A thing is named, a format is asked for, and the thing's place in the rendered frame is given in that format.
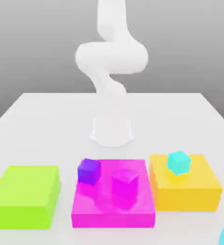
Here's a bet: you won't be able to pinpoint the small purple cube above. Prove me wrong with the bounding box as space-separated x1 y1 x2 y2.
77 158 102 186

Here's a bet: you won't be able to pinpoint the small magenta cube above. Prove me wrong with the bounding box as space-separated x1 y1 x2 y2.
111 168 139 211

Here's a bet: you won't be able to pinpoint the large magenta box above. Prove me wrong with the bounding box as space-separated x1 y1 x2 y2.
71 158 156 229

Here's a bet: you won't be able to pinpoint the large orange box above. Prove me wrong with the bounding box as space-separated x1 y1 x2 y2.
149 154 223 212

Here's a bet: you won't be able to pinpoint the large lime green box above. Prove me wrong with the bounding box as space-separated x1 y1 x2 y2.
0 165 62 230

